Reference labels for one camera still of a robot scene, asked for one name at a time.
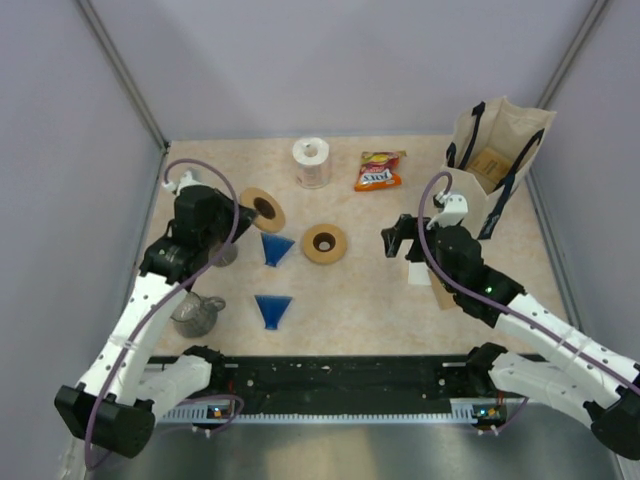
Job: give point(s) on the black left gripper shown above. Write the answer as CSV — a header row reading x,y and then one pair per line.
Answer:
x,y
246,216

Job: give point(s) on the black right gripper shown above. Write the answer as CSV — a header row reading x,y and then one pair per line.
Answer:
x,y
408,229

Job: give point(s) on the blue glass dripper cone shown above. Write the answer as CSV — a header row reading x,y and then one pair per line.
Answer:
x,y
272,309
275,247

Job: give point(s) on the brown paper coffee filter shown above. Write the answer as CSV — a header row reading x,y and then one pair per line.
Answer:
x,y
444,299

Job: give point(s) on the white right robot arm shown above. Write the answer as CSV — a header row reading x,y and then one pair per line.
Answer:
x,y
577,376

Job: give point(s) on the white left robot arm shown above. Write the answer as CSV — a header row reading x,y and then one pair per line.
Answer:
x,y
111,406

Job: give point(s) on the orange snack bag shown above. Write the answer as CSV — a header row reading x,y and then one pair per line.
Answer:
x,y
378,170

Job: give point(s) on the white toilet paper roll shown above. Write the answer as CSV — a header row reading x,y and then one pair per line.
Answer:
x,y
312,160

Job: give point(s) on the brown box in bag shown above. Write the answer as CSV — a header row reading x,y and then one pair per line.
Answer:
x,y
489,168

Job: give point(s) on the cream canvas tote bag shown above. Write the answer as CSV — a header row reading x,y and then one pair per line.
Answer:
x,y
493,147

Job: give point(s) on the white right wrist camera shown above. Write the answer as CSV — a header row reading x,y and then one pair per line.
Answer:
x,y
451,208

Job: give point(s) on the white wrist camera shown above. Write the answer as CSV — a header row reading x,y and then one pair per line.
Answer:
x,y
451,208
188,178

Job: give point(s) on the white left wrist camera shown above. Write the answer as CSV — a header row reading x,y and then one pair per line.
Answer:
x,y
188,178

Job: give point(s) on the glass pitcher with handle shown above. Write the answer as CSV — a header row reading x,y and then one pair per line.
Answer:
x,y
197,315

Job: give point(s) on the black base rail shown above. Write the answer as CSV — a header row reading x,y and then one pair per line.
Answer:
x,y
344,384

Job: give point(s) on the grey slotted cable duct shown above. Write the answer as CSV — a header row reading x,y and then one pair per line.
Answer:
x,y
212,414

